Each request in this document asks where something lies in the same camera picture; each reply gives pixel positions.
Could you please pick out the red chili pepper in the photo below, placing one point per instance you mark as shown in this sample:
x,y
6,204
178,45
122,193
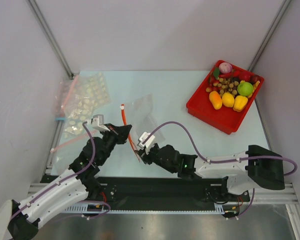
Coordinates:
x,y
234,74

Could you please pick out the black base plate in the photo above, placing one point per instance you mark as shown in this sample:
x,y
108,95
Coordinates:
x,y
157,194

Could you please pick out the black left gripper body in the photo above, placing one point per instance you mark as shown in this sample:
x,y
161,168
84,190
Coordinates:
x,y
110,140

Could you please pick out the aluminium frame post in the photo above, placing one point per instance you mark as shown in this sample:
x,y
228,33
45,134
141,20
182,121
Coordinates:
x,y
45,28
286,4

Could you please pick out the yellow lemon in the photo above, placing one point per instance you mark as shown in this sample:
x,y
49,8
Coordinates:
x,y
228,100

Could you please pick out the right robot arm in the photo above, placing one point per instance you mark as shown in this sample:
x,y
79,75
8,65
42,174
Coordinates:
x,y
257,167

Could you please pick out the right aluminium frame post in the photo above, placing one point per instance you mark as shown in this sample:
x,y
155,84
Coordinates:
x,y
286,4

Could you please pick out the dark plum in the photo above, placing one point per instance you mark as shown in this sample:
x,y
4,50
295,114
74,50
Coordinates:
x,y
254,79

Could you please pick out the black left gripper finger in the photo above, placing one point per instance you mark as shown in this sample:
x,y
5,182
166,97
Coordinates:
x,y
110,127
123,131

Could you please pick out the green apple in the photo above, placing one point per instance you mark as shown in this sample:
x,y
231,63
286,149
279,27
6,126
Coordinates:
x,y
245,89

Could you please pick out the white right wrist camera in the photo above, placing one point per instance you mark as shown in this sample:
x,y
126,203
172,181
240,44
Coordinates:
x,y
146,141

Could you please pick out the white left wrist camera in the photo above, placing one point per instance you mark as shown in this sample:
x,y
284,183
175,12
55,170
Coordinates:
x,y
97,123

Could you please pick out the red apple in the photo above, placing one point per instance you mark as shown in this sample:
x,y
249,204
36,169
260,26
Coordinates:
x,y
245,76

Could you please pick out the red lychee cluster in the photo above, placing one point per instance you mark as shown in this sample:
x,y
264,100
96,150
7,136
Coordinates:
x,y
212,84

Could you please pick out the pink zipper empty bag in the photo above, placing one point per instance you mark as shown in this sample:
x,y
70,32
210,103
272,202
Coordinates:
x,y
65,145

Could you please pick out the clear zip bag orange zipper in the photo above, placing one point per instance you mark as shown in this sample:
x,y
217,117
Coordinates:
x,y
139,114

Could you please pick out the left aluminium frame post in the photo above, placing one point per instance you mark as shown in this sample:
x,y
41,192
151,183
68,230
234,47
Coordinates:
x,y
45,28

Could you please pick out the yellow bell pepper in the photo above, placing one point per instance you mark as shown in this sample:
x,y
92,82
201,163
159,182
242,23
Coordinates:
x,y
240,103

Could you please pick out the bag of white slices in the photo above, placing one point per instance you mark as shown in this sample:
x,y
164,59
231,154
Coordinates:
x,y
85,95

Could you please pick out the purple onion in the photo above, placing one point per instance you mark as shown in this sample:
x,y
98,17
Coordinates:
x,y
225,68

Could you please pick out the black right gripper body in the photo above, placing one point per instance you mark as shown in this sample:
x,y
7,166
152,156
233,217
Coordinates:
x,y
145,156

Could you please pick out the orange yellow mango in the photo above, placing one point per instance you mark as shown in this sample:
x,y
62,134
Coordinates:
x,y
216,100

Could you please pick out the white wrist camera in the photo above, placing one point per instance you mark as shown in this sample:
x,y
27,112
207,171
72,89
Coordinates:
x,y
97,123
146,141

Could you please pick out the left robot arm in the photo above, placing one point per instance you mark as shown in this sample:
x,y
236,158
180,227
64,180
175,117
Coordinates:
x,y
77,183

